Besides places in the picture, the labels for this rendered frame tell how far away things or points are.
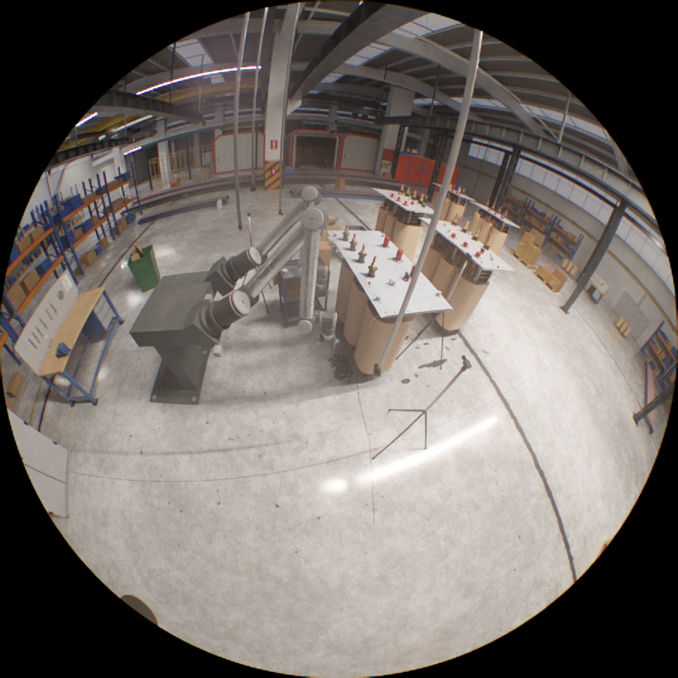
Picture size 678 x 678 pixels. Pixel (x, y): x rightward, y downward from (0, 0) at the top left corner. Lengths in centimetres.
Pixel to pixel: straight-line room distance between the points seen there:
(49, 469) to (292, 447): 348
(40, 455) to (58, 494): 56
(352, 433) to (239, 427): 129
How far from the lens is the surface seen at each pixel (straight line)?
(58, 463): 414
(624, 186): 934
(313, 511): 252
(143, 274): 540
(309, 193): 212
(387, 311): 187
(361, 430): 273
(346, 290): 299
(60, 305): 489
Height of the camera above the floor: 252
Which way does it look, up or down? 48 degrees down
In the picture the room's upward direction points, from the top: 9 degrees clockwise
